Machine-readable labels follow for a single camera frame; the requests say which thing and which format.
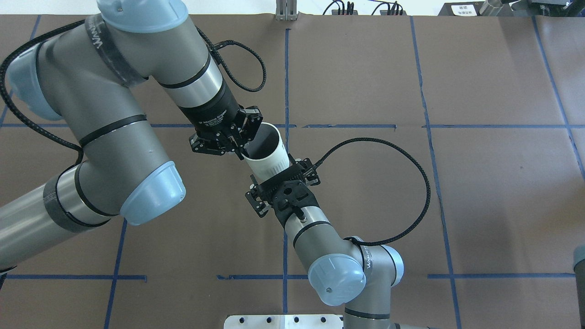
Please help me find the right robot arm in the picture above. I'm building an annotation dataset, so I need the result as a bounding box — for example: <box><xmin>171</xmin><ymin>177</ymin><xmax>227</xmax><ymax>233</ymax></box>
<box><xmin>246</xmin><ymin>158</ymin><xmax>411</xmax><ymax>329</ymax></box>

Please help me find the aluminium frame post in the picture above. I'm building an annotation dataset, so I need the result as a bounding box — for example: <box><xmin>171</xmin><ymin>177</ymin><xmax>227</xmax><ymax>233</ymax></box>
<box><xmin>275</xmin><ymin>0</ymin><xmax>298</xmax><ymax>21</ymax></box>

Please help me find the grey box with label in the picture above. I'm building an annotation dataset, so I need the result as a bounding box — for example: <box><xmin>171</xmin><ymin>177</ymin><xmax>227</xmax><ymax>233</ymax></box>
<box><xmin>437</xmin><ymin>1</ymin><xmax>484</xmax><ymax>17</ymax></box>

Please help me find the metal cylinder cup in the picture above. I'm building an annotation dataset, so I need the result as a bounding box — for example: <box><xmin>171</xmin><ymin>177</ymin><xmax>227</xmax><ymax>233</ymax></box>
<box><xmin>479</xmin><ymin>0</ymin><xmax>504</xmax><ymax>17</ymax></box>

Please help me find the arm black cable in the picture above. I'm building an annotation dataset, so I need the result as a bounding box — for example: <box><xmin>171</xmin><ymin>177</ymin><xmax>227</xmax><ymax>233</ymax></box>
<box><xmin>0</xmin><ymin>21</ymin><xmax>267</xmax><ymax>165</ymax></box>
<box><xmin>311</xmin><ymin>138</ymin><xmax>431</xmax><ymax>247</ymax></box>

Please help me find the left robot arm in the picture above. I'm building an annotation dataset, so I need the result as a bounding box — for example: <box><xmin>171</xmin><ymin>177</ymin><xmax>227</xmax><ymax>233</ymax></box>
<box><xmin>1</xmin><ymin>0</ymin><xmax>263</xmax><ymax>274</ymax></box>

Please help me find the right black camera bracket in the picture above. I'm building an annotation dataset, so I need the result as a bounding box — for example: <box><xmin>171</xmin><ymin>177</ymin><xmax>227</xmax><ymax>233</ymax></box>
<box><xmin>270</xmin><ymin>180</ymin><xmax>311</xmax><ymax>222</ymax></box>

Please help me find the black power strip right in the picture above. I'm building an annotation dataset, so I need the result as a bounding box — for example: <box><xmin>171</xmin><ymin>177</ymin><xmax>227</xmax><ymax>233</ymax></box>
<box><xmin>372</xmin><ymin>1</ymin><xmax>407</xmax><ymax>16</ymax></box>

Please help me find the brown paper table mat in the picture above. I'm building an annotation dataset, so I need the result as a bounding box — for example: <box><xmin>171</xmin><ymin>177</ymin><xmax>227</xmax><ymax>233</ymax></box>
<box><xmin>1</xmin><ymin>14</ymin><xmax>584</xmax><ymax>329</ymax></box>

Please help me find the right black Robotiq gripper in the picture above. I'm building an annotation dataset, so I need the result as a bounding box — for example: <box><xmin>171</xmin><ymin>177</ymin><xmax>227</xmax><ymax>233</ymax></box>
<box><xmin>245</xmin><ymin>158</ymin><xmax>321</xmax><ymax>227</ymax></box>

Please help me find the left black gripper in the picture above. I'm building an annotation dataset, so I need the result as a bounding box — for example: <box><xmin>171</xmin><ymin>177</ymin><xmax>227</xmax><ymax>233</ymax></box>
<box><xmin>178</xmin><ymin>82</ymin><xmax>263</xmax><ymax>158</ymax></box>

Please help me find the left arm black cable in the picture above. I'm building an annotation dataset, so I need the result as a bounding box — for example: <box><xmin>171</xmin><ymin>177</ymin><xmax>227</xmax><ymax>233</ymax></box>
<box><xmin>0</xmin><ymin>21</ymin><xmax>267</xmax><ymax>165</ymax></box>

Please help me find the white ribbed HOME mug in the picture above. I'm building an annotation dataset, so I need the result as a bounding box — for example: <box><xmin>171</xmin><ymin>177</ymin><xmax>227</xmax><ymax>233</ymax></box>
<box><xmin>242</xmin><ymin>122</ymin><xmax>291</xmax><ymax>182</ymax></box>

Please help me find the black power strip left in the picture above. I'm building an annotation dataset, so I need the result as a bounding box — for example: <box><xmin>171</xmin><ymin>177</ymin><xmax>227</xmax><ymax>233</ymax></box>
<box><xmin>322</xmin><ymin>0</ymin><xmax>359</xmax><ymax>16</ymax></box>

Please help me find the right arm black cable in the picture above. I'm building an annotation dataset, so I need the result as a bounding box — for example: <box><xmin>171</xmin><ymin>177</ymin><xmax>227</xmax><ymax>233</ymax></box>
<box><xmin>311</xmin><ymin>138</ymin><xmax>431</xmax><ymax>247</ymax></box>

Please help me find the black power strip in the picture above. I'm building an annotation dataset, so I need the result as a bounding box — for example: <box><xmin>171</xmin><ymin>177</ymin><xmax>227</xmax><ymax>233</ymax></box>
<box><xmin>322</xmin><ymin>0</ymin><xmax>359</xmax><ymax>16</ymax></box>
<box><xmin>372</xmin><ymin>1</ymin><xmax>407</xmax><ymax>16</ymax></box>

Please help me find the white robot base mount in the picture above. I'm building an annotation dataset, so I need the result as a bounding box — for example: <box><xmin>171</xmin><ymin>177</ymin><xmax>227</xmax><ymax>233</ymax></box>
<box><xmin>223</xmin><ymin>314</ymin><xmax>344</xmax><ymax>329</ymax></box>

